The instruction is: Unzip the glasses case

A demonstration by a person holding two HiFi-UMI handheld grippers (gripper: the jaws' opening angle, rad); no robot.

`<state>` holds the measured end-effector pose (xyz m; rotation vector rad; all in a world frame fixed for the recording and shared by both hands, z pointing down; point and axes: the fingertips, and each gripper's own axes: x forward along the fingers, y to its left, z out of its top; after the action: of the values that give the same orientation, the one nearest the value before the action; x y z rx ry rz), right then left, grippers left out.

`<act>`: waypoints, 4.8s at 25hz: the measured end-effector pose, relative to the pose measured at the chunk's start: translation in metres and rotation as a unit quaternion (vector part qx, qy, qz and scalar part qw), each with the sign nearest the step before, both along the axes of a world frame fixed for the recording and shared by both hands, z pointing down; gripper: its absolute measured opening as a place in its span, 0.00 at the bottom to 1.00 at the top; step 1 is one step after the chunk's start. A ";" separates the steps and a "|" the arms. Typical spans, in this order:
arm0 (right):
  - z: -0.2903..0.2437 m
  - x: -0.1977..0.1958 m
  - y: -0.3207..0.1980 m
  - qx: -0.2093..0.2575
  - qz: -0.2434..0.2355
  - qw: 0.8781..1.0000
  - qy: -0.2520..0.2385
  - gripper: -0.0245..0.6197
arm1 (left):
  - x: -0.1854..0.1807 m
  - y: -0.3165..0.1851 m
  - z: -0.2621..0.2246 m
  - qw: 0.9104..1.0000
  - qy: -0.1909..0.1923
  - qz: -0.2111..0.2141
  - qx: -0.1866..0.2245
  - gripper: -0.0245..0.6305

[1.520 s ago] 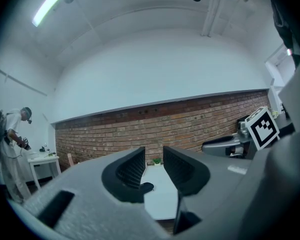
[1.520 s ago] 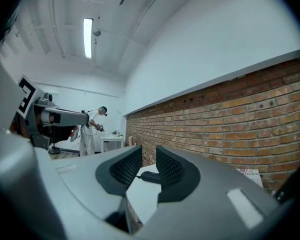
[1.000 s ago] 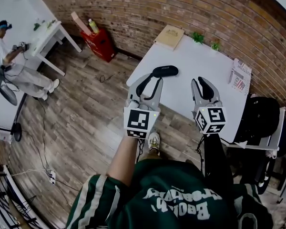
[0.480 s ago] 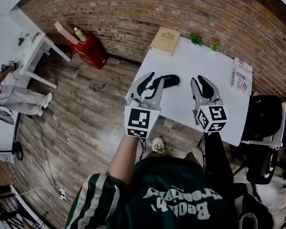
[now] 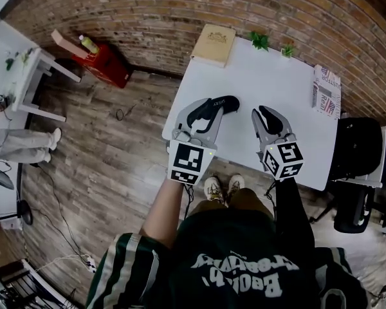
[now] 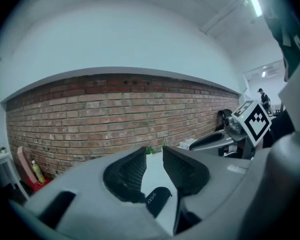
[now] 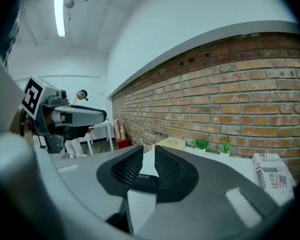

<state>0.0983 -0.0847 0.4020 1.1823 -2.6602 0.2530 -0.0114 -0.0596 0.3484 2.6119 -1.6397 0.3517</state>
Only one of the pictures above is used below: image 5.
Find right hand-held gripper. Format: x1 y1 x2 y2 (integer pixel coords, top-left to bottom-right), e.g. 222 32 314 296
251 105 305 182

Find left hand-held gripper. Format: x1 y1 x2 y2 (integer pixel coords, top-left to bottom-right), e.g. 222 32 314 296
166 97 226 186

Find black zippered pouch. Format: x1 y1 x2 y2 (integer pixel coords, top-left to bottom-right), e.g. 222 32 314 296
208 95 241 116

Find person's right forearm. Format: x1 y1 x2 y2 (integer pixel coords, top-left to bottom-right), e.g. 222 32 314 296
273 172 316 250

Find person's left forearm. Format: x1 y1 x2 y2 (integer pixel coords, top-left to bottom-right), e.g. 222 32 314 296
140 172 194 249

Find patterned paper box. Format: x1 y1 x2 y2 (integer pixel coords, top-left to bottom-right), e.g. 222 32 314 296
311 64 342 120

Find person's right shoe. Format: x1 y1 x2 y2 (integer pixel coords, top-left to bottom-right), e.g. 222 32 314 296
226 173 245 202

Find person's shoe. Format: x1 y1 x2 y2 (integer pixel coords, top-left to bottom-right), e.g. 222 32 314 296
203 176 225 204
226 173 245 202

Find person's left shoe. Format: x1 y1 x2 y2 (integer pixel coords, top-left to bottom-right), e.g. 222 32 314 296
203 176 225 204

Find beige hardcover book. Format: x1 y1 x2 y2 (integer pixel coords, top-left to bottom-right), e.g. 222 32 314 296
190 23 237 69

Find spiky potted plant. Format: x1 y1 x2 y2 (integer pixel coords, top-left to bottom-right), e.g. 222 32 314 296
280 43 297 59

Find person's brown trousers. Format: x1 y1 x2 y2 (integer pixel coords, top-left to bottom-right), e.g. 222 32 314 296
192 187 274 220

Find broad-leaf potted plant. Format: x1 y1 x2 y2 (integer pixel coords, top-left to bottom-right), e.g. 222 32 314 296
247 30 271 51

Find red box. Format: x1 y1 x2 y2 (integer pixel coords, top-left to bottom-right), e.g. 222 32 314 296
71 43 131 89

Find yellow-green drink bottle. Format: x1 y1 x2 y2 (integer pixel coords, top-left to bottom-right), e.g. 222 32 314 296
78 34 100 55

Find person's green striped jersey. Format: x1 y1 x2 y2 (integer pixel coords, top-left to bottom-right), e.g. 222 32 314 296
85 204 371 309

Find pink long box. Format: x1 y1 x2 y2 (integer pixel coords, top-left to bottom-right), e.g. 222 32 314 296
50 29 89 61

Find white side table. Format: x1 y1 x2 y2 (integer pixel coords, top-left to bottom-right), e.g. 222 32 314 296
6 46 83 124

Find white power strip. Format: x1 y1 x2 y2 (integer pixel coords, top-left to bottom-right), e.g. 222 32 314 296
83 254 97 273

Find trailing green plant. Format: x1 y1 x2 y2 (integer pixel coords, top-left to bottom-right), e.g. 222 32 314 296
5 48 33 72

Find black standing fan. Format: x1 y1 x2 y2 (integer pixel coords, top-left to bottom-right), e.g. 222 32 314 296
0 201 35 248

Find dark oval device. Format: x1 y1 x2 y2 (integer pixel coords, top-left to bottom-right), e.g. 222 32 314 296
0 165 15 191

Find black metal rack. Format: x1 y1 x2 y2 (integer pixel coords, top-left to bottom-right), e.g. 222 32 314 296
0 259 68 309

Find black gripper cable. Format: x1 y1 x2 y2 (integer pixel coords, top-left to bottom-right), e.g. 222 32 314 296
265 180 277 225
183 183 196 221

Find black floor cable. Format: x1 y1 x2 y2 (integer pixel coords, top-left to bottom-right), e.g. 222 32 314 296
115 103 138 122

